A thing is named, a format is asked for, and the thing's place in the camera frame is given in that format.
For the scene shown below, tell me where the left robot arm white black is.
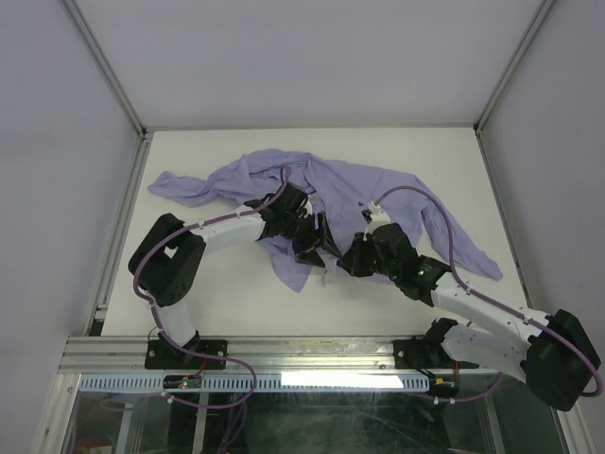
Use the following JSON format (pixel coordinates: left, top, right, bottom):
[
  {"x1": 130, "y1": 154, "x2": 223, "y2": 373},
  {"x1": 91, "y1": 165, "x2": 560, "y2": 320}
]
[{"x1": 128, "y1": 183, "x2": 341, "y2": 368}]

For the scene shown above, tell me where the lilac zip-up jacket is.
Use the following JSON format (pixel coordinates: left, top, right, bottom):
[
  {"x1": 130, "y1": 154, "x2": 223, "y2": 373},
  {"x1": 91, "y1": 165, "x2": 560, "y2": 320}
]
[{"x1": 148, "y1": 148, "x2": 503, "y2": 281}]

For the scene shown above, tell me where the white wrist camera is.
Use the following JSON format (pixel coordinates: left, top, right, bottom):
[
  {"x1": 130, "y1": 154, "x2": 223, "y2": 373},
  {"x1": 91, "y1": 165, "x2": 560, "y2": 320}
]
[
  {"x1": 301, "y1": 198, "x2": 313, "y2": 218},
  {"x1": 362, "y1": 201, "x2": 391, "y2": 236}
]

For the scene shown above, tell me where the aluminium front frame rail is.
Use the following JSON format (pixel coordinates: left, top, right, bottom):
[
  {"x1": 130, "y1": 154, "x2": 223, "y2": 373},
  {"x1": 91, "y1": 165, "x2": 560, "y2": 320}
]
[{"x1": 60, "y1": 334, "x2": 567, "y2": 375}]

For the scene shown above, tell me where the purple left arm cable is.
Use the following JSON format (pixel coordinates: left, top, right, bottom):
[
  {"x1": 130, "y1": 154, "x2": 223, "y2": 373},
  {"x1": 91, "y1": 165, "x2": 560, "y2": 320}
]
[{"x1": 131, "y1": 165, "x2": 292, "y2": 408}]

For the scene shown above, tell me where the right aluminium corner post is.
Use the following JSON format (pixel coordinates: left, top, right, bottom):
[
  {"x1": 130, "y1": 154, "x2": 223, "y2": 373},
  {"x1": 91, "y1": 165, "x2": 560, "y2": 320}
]
[{"x1": 474, "y1": 0, "x2": 558, "y2": 136}]

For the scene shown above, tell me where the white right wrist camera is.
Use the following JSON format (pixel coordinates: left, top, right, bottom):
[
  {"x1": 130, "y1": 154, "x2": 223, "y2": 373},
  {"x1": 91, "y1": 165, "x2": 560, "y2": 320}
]
[{"x1": 362, "y1": 201, "x2": 391, "y2": 236}]

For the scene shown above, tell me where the aluminium corner post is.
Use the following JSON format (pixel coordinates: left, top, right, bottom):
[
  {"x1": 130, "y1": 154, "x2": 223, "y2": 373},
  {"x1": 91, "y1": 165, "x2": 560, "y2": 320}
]
[
  {"x1": 474, "y1": 0, "x2": 558, "y2": 136},
  {"x1": 59, "y1": 0, "x2": 147, "y2": 136}
]

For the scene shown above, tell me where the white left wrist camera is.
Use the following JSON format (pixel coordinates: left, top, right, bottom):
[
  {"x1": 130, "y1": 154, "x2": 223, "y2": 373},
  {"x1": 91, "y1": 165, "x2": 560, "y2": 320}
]
[{"x1": 301, "y1": 198, "x2": 313, "y2": 218}]

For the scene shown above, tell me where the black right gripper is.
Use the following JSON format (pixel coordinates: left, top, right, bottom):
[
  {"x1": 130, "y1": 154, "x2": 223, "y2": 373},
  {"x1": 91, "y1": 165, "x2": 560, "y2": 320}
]
[{"x1": 336, "y1": 232, "x2": 399, "y2": 280}]

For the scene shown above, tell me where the black orange power connector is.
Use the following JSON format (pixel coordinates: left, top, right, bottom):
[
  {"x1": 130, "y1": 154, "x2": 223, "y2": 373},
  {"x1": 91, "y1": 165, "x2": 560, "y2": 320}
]
[{"x1": 426, "y1": 376, "x2": 459, "y2": 398}]

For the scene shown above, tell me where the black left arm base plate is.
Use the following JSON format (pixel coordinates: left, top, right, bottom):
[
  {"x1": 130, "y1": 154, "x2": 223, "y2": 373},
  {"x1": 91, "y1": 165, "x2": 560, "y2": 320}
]
[{"x1": 145, "y1": 338, "x2": 228, "y2": 370}]

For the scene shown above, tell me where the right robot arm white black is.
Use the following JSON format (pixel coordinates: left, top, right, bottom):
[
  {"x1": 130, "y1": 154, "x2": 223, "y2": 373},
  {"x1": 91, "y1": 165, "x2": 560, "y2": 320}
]
[{"x1": 338, "y1": 223, "x2": 604, "y2": 411}]

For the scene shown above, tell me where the left aluminium corner post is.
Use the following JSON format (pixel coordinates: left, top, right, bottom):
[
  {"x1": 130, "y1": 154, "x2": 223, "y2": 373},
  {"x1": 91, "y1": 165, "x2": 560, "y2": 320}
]
[{"x1": 59, "y1": 0, "x2": 147, "y2": 136}]

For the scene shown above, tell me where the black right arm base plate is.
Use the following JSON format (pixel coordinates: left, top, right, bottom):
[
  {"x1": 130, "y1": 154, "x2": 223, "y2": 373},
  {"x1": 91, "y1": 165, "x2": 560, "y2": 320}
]
[{"x1": 392, "y1": 338, "x2": 479, "y2": 371}]

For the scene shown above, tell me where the small black circuit board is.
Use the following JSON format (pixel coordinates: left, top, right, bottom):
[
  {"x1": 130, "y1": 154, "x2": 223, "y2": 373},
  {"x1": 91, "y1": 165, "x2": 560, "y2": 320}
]
[{"x1": 163, "y1": 375, "x2": 203, "y2": 390}]

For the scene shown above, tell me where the right aluminium side rail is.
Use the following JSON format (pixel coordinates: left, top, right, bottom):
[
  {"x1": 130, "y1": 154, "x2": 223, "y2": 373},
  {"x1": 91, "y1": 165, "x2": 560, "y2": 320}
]
[{"x1": 475, "y1": 132, "x2": 536, "y2": 309}]

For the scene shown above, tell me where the left aluminium side rail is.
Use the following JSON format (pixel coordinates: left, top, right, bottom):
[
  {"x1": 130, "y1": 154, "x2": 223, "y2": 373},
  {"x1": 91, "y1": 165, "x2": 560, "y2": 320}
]
[{"x1": 81, "y1": 131, "x2": 153, "y2": 337}]

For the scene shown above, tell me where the grey slotted cable duct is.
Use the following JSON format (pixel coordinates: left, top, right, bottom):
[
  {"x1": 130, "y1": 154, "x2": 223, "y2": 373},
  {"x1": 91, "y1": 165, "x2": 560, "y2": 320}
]
[{"x1": 80, "y1": 372, "x2": 429, "y2": 393}]

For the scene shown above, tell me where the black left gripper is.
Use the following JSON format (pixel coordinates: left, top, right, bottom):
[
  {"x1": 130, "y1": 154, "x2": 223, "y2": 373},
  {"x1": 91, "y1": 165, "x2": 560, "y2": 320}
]
[{"x1": 280, "y1": 213, "x2": 340, "y2": 268}]

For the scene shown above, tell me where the aluminium side rail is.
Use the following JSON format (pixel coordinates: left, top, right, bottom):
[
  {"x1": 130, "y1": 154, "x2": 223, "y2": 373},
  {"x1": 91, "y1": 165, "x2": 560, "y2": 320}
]
[
  {"x1": 475, "y1": 132, "x2": 536, "y2": 309},
  {"x1": 81, "y1": 131, "x2": 153, "y2": 337}
]

